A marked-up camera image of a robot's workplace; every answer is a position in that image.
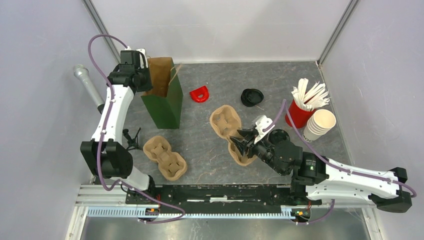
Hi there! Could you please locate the stack of white paper cups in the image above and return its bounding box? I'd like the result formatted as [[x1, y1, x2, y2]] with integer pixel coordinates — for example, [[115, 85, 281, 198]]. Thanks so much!
[[302, 109, 337, 143]]

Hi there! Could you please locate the silver microphone on stand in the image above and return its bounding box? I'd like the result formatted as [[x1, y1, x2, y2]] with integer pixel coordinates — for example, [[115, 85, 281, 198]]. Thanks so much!
[[73, 64, 105, 114]]

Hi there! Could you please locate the stack of black lids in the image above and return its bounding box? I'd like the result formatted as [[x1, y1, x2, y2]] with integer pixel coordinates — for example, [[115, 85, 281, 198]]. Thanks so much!
[[240, 88, 264, 107]]

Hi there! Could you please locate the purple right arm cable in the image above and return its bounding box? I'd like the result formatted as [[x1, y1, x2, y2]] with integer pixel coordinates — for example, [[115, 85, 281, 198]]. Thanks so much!
[[261, 98, 418, 224]]

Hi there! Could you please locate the brown cardboard cup carrier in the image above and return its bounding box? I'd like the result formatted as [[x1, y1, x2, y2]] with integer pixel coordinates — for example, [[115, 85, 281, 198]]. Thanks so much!
[[209, 104, 257, 167], [142, 135, 188, 182]]

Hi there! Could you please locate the black coffee cup lid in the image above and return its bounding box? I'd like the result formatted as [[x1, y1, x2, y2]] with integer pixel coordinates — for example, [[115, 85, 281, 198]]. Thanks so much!
[[268, 129, 290, 145]]

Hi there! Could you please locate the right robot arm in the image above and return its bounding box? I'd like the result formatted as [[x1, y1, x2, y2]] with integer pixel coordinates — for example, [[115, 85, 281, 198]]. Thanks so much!
[[229, 129, 412, 213]]

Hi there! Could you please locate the red plastic cup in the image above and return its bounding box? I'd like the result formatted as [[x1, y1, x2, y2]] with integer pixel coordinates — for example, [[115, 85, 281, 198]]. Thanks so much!
[[288, 100, 317, 129]]

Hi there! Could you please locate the green paper bag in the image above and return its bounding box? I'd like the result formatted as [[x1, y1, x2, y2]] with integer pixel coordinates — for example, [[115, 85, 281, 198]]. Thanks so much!
[[141, 57, 184, 130]]

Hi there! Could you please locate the red plastic ring tool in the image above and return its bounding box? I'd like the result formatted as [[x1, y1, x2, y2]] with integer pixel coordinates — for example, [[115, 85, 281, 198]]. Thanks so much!
[[189, 85, 210, 103]]

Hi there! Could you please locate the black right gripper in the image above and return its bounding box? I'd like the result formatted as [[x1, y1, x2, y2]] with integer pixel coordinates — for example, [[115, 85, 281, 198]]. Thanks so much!
[[229, 127, 286, 176]]

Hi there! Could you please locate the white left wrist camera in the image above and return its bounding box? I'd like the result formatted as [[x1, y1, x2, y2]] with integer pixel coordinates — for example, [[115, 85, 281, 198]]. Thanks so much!
[[125, 46, 149, 69]]

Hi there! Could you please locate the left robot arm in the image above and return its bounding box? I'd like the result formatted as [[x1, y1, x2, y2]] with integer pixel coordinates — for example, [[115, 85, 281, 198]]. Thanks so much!
[[80, 47, 157, 204]]

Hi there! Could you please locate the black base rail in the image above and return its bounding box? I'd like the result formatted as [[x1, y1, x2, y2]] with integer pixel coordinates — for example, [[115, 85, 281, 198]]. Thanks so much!
[[125, 184, 322, 215]]

